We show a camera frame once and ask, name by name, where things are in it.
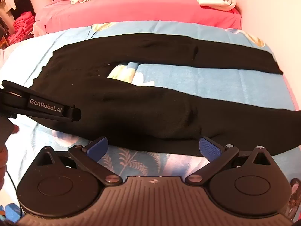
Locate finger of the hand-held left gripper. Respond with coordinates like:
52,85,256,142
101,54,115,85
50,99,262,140
63,106,82,123

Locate person's left hand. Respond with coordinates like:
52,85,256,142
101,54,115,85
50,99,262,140
0,124,21,190

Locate blue floral bed sheet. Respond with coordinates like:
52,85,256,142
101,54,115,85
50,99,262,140
0,21,301,226

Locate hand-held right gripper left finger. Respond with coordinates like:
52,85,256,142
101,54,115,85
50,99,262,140
39,137,123,186

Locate black cable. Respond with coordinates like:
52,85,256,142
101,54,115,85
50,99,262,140
6,169,24,220

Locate dark hanging clothes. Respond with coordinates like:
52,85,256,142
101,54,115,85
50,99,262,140
0,0,36,36

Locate stack of red clothes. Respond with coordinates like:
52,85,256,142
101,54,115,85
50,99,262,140
8,12,36,44

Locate red bed sheet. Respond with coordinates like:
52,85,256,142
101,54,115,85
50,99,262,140
35,0,242,34

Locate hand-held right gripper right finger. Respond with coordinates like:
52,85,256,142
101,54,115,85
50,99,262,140
185,137,271,186

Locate black pants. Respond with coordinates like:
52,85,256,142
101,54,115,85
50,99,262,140
32,33,301,157

